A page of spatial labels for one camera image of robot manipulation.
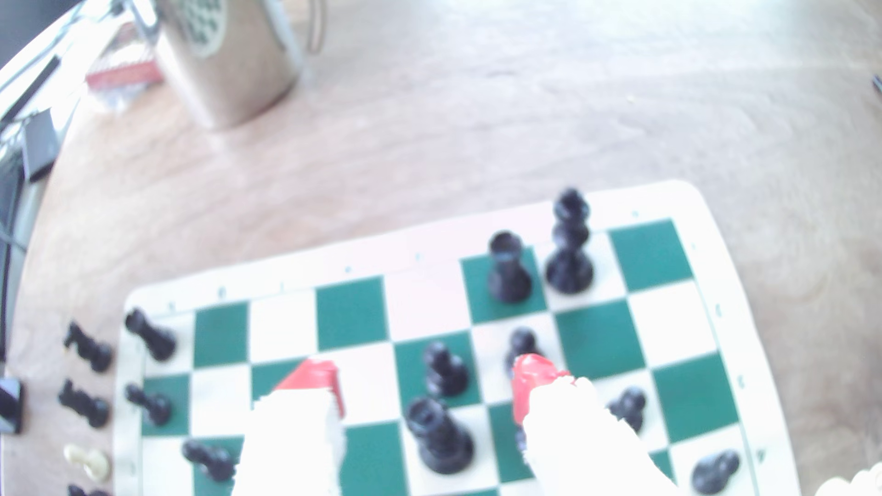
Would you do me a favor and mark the green white chess mat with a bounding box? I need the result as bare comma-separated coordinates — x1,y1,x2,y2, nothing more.
113,180,803,496

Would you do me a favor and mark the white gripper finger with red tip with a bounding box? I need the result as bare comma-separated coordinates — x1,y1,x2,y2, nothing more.
511,353,679,496
231,358,347,496

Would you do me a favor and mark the black chess queen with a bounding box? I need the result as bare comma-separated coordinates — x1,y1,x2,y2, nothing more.
404,397,476,476

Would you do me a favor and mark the red white package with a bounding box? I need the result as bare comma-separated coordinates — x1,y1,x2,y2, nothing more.
83,21,166,111

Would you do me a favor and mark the black cable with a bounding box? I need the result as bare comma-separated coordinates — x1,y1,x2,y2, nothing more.
0,55,63,125

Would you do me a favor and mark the black chess rook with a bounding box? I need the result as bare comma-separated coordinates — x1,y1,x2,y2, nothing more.
487,231,534,304

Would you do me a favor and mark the black chess king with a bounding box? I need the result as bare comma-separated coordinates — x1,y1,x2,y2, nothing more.
544,187,595,296

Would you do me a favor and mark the metal mug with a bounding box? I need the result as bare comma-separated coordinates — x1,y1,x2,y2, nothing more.
148,0,328,132

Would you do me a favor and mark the black block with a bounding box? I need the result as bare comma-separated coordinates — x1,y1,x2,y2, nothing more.
0,378,25,435

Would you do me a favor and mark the small black box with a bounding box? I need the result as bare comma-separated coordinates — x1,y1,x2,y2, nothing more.
21,109,62,183

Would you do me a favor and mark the white chess pawn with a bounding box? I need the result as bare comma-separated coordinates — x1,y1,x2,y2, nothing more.
63,444,111,483

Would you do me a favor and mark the white chess piece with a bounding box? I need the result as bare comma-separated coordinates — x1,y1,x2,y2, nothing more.
816,463,882,496

